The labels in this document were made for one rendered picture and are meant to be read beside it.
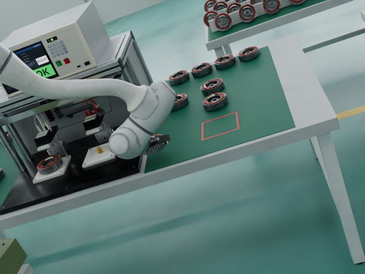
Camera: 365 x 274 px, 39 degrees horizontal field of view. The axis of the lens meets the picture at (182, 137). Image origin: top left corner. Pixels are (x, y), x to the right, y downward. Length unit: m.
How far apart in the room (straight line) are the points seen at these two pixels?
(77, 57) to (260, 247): 1.26
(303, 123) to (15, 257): 1.13
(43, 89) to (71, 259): 1.74
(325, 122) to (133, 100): 0.71
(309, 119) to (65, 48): 1.05
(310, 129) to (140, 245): 1.41
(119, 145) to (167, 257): 1.26
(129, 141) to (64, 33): 0.74
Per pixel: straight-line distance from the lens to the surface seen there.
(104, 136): 2.41
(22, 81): 1.63
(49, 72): 2.34
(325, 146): 2.05
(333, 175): 2.13
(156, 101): 1.69
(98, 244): 3.21
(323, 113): 2.01
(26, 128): 2.64
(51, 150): 2.50
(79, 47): 2.27
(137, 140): 1.71
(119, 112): 2.49
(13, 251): 1.91
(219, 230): 2.85
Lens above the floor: 1.70
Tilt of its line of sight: 26 degrees down
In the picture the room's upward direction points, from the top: 23 degrees counter-clockwise
